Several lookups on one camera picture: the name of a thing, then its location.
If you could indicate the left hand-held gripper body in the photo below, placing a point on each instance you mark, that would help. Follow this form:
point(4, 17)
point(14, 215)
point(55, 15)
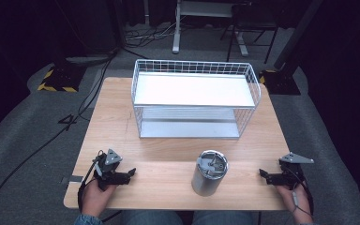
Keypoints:
point(110, 168)

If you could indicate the grey tape strip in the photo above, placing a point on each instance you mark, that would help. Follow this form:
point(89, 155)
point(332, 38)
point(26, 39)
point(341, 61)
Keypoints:
point(75, 179)

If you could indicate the white desk frame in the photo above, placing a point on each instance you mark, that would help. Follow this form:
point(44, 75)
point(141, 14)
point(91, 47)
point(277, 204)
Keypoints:
point(176, 34)

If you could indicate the person's left hand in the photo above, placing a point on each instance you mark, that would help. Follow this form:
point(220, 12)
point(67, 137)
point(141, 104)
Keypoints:
point(95, 197)

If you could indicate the dark slanted stand pole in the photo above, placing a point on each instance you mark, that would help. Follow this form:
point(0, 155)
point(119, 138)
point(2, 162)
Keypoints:
point(296, 34)

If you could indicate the silver metal tumbler with lid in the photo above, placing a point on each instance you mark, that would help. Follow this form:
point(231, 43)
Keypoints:
point(208, 175)

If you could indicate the black yellow striped stand base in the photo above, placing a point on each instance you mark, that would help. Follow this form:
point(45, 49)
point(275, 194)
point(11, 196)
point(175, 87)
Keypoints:
point(279, 82)
point(61, 79)

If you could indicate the person's right hand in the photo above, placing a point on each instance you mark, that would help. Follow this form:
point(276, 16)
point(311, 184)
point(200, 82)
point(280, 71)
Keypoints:
point(295, 201)

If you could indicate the black chair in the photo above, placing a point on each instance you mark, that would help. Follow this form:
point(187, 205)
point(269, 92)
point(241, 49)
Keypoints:
point(253, 25)

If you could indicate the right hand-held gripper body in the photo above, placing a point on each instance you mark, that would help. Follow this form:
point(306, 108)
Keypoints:
point(290, 173)

